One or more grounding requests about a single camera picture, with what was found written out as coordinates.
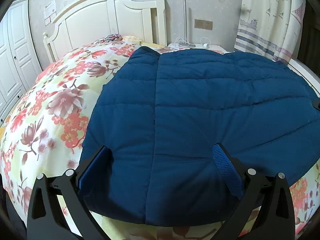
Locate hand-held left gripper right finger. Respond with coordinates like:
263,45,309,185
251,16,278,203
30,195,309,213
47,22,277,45
212,143,299,240

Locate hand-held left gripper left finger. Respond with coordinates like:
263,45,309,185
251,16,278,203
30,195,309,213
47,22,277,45
26,145,115,240

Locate blue padded jacket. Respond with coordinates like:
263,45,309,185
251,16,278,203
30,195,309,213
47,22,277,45
79,45,320,227

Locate floral bed blanket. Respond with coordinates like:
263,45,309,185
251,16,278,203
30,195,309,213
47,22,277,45
0,35,320,240

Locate white nightstand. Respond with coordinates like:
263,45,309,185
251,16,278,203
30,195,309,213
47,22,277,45
167,43,233,54

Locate red patterned pillow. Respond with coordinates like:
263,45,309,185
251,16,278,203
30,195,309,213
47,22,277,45
96,33,123,43

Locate white wardrobe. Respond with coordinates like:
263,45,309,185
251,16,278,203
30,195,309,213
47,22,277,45
0,0,43,123

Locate striped printed curtain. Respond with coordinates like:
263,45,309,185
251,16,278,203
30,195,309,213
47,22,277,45
234,0,307,63

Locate white wooden headboard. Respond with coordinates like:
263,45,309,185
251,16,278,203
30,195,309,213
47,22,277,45
42,0,167,64

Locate white pole lamp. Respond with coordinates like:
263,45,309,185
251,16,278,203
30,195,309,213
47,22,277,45
174,0,198,48

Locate white bed side rail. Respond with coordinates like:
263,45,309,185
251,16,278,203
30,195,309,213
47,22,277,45
287,58,320,99

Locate white cable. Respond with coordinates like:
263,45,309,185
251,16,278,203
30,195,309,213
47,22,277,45
174,36,191,47

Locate beige wall switch plate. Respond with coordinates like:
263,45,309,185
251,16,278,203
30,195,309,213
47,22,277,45
194,19,213,30

